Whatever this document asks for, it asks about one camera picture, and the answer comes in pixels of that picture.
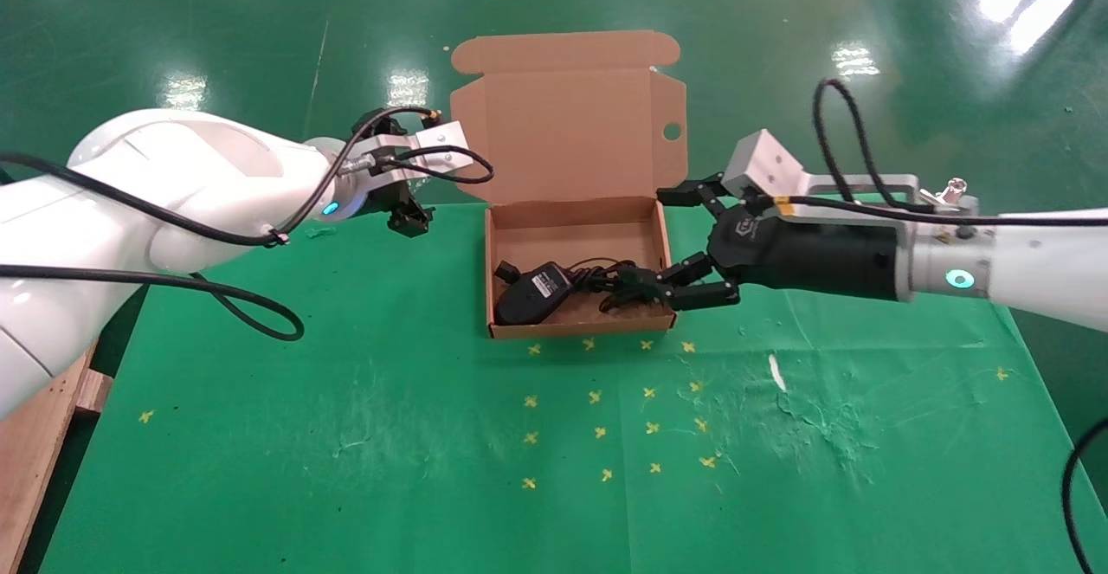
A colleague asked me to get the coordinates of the open brown cardboard box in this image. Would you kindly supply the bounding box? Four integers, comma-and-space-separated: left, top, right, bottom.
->
450, 31, 689, 339

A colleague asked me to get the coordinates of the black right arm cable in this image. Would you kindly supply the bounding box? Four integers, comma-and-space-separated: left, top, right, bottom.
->
769, 79, 1108, 574

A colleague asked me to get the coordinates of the brown wooden board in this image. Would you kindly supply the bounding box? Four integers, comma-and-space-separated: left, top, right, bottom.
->
0, 342, 115, 574

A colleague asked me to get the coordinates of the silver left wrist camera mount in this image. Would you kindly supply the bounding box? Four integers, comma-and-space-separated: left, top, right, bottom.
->
346, 121, 473, 186

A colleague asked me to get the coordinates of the silver binder clip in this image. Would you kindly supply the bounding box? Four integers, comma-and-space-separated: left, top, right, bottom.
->
921, 177, 970, 213

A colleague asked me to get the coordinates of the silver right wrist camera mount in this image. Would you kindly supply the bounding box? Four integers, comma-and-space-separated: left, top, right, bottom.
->
723, 130, 980, 216

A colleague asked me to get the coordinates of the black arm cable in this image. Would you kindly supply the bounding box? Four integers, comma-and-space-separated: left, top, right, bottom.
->
0, 106, 495, 342
769, 79, 1108, 574

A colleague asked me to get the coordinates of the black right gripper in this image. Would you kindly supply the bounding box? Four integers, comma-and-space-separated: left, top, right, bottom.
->
602, 173, 902, 313

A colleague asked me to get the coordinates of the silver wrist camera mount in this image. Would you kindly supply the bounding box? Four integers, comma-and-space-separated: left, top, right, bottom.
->
346, 121, 473, 186
723, 130, 980, 216

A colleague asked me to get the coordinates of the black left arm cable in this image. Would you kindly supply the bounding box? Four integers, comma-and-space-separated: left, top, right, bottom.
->
0, 106, 495, 342

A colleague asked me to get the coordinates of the black data cable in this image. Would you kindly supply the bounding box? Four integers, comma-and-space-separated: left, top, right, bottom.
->
493, 260, 646, 311

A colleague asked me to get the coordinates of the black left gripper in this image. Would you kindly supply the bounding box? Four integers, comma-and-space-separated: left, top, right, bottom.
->
351, 108, 435, 238

